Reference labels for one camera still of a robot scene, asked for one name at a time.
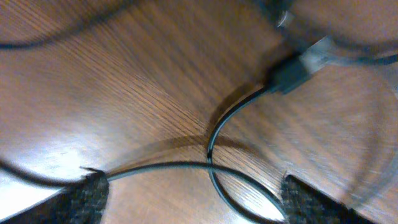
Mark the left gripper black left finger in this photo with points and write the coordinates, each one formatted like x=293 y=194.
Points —
x=82 y=204

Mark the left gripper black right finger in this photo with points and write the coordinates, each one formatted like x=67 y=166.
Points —
x=304 y=204

